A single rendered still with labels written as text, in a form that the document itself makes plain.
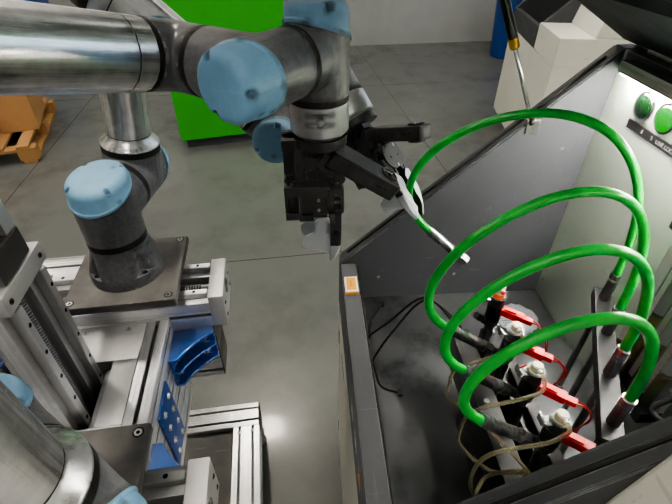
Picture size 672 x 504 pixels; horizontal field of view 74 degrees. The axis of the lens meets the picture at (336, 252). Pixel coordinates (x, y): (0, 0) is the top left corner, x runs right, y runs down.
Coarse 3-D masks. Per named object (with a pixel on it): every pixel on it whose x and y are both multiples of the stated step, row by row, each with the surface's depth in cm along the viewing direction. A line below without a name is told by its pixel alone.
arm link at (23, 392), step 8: (0, 376) 48; (8, 376) 48; (16, 376) 49; (8, 384) 47; (16, 384) 47; (24, 384) 48; (16, 392) 46; (24, 392) 47; (32, 392) 48; (24, 400) 46; (32, 400) 48; (32, 408) 47; (40, 408) 49; (40, 416) 47; (48, 416) 49; (48, 424) 47; (56, 424) 48
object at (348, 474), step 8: (344, 360) 109; (344, 368) 111; (344, 376) 112; (344, 384) 113; (344, 392) 115; (344, 400) 116; (344, 408) 118; (344, 416) 119; (344, 424) 121; (344, 432) 122; (344, 440) 124; (344, 448) 125; (352, 448) 92; (344, 456) 127; (352, 456) 93; (344, 464) 129; (352, 464) 94; (344, 472) 131; (352, 472) 95; (344, 480) 133; (352, 480) 96; (344, 488) 134; (352, 488) 97; (344, 496) 136; (352, 496) 98
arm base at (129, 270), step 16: (144, 240) 91; (96, 256) 88; (112, 256) 88; (128, 256) 89; (144, 256) 91; (160, 256) 96; (96, 272) 92; (112, 272) 89; (128, 272) 90; (144, 272) 93; (160, 272) 96; (112, 288) 90; (128, 288) 91
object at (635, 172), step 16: (512, 112) 67; (528, 112) 66; (544, 112) 65; (560, 112) 65; (576, 112) 64; (464, 128) 71; (480, 128) 70; (592, 128) 65; (608, 128) 64; (448, 144) 73; (624, 144) 64; (416, 176) 78; (640, 176) 66; (640, 192) 67
